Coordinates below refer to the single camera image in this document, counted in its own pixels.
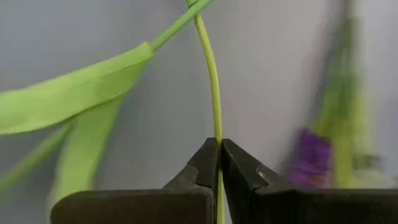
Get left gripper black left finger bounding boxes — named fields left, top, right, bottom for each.
left=49, top=138, right=220, bottom=224

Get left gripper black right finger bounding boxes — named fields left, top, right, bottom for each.
left=220, top=139, right=398, bottom=224

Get purple artificial iris stem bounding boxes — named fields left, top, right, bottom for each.
left=284, top=14, right=397, bottom=190

